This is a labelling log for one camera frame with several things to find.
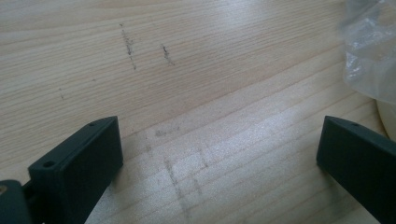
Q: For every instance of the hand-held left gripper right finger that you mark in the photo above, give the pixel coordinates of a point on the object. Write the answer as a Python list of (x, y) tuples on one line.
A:
[(361, 161)]

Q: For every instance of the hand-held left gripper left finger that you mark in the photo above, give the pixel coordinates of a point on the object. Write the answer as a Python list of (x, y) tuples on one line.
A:
[(77, 168)]

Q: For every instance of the cream round container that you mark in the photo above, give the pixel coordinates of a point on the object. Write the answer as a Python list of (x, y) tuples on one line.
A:
[(388, 116)]

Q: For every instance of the clear plastic bag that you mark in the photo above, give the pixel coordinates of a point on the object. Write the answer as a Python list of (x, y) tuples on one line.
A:
[(370, 49)]

